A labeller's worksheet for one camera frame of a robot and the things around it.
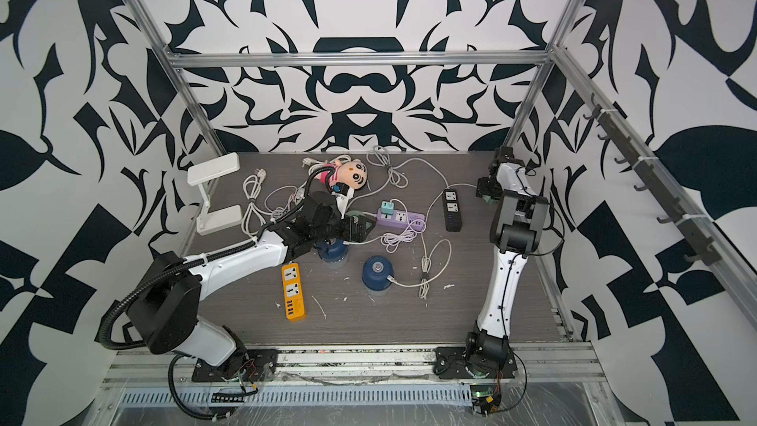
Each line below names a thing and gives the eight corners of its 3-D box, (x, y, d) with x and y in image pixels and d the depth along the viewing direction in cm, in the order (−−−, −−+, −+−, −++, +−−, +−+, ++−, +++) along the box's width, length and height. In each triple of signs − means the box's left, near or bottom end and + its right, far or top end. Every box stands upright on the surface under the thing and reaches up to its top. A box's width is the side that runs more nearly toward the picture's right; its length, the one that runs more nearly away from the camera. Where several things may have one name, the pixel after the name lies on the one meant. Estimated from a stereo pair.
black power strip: (446, 231, 100) (447, 226, 98) (443, 192, 111) (444, 188, 108) (460, 231, 100) (462, 227, 98) (456, 193, 110) (457, 188, 108)
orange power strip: (290, 324, 82) (287, 321, 80) (283, 269, 92) (280, 265, 90) (308, 318, 83) (306, 315, 81) (299, 265, 93) (297, 260, 91)
